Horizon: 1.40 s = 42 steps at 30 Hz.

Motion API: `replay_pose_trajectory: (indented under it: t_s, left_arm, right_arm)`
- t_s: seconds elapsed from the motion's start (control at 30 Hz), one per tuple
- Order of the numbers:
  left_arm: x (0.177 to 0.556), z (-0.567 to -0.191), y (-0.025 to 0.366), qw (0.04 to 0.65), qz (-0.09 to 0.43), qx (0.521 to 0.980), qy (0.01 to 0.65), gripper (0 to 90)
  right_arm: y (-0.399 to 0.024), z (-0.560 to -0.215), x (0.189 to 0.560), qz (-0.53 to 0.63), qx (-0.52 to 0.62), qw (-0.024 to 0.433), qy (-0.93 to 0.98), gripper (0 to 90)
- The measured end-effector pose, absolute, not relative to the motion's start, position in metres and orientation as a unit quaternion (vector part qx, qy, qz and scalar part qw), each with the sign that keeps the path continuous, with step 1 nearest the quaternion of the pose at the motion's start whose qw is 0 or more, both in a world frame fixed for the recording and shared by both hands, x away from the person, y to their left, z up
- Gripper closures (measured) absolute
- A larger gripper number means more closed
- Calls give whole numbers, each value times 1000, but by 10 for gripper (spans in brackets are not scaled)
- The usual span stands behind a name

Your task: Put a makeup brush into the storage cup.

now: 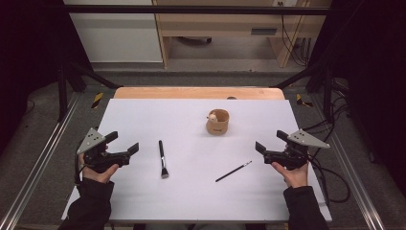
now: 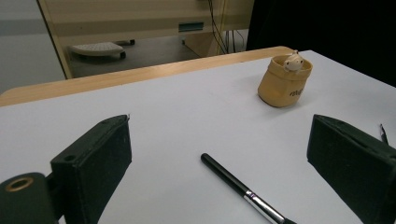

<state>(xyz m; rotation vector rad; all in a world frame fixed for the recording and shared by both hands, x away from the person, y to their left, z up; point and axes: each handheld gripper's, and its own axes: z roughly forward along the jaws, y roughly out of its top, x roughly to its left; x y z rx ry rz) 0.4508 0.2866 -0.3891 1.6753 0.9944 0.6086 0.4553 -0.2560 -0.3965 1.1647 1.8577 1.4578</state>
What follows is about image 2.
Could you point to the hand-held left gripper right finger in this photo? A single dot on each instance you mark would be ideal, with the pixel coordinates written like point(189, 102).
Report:
point(351, 158)

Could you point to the white wheeled platform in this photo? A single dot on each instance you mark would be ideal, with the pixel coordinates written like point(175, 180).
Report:
point(96, 49)

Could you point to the wooden shelf cabinet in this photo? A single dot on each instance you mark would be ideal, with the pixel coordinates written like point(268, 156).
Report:
point(124, 18)

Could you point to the thin black makeup brush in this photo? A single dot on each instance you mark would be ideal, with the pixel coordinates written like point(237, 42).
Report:
point(384, 134)

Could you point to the black curtain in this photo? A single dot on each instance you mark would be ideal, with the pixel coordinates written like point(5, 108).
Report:
point(327, 31)

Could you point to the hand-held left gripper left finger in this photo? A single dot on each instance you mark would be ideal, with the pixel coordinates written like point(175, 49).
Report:
point(93, 161)

